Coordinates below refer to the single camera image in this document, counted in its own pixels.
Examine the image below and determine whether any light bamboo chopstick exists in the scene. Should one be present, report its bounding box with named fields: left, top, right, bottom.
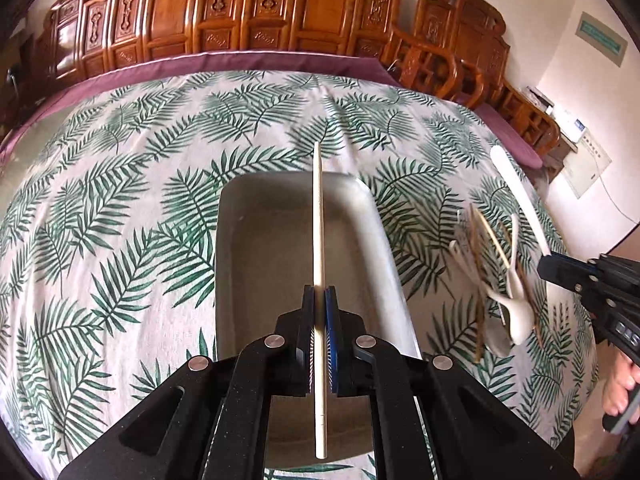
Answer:
left=472, top=207, right=510, bottom=269
left=312, top=142, right=329, bottom=460

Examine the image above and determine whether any cream spoon with hole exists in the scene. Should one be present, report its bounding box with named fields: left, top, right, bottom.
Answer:
left=506, top=214, right=535, bottom=346

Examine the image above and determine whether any cream plastic spoon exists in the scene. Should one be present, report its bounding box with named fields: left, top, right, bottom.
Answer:
left=490, top=145, right=551, bottom=256

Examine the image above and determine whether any person's right hand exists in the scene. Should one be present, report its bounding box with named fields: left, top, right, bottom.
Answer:
left=602, top=350, right=640, bottom=416

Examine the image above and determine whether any grey metal tray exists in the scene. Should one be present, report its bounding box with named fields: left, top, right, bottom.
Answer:
left=206, top=171, right=426, bottom=479

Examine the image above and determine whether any wooden side table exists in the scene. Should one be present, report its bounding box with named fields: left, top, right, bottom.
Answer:
left=542, top=133, right=578, bottom=182

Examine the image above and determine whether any purple armchair cushion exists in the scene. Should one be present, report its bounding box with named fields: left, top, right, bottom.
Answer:
left=474, top=103, right=544, bottom=169

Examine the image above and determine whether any green fern print tablecloth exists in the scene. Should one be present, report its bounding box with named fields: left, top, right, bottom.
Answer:
left=1, top=70, right=598, bottom=479

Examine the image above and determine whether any grey electrical panel box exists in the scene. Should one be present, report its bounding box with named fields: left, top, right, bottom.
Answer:
left=575, top=12, right=628, bottom=67

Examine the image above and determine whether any carved wooden armchair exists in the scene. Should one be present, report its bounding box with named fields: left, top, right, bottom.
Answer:
left=412, top=0, right=560, bottom=156

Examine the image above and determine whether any long carved wooden sofa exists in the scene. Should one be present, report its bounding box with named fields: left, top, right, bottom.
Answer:
left=29, top=0, right=461, bottom=101

